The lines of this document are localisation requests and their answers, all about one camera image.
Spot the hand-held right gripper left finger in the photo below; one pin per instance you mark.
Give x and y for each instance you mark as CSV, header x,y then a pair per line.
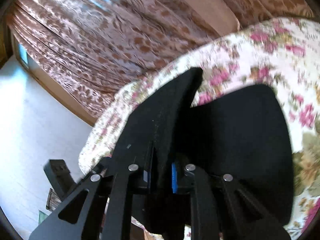
x,y
147,177

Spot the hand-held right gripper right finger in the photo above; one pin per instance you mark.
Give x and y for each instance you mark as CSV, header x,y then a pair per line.
x,y
174,177

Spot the black pants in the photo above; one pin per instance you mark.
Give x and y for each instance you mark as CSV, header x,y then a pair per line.
x,y
237,135

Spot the floral bed sheet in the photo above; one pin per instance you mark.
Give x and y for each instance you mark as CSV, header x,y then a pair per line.
x,y
250,50

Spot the brown floral curtain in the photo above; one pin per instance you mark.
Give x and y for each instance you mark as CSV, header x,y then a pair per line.
x,y
100,30

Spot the wooden window frame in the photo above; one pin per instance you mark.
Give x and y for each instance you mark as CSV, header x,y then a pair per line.
x,y
57,100

